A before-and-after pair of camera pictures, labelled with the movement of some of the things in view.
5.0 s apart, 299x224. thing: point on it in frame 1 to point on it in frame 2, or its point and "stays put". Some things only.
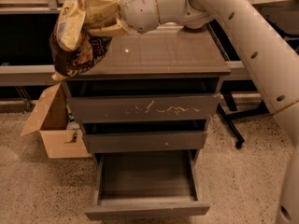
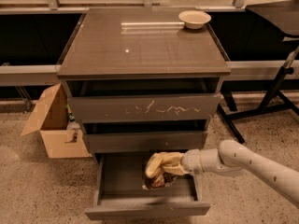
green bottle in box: x=70 y=115 stays put
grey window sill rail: x=45 y=75 stays put
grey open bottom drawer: x=146 y=184 stays put
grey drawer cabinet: x=149 y=101 stays put
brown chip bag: x=74 y=49 to x=155 y=176
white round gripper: x=137 y=7 to x=191 y=161
